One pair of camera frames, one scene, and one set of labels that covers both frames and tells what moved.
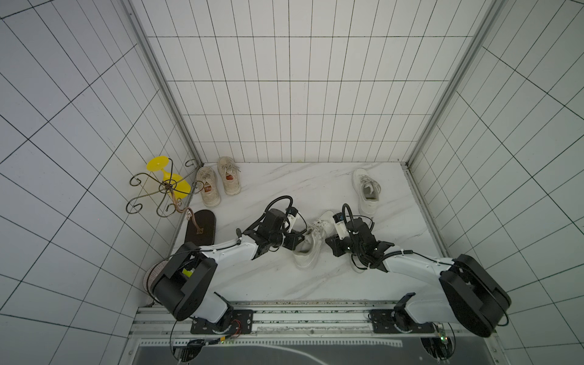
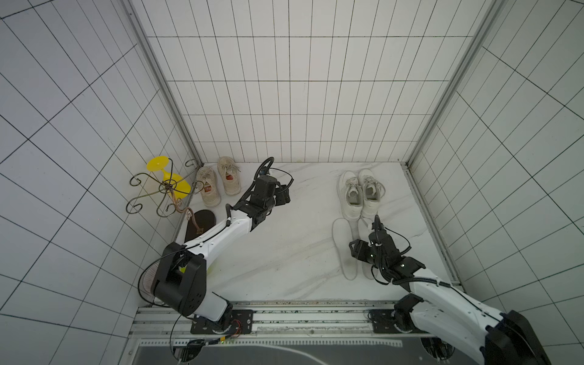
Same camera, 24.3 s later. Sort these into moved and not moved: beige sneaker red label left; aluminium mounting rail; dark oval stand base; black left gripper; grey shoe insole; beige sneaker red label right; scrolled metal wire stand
Moved: grey shoe insole; black left gripper
Not moved: beige sneaker red label left; aluminium mounting rail; beige sneaker red label right; scrolled metal wire stand; dark oval stand base
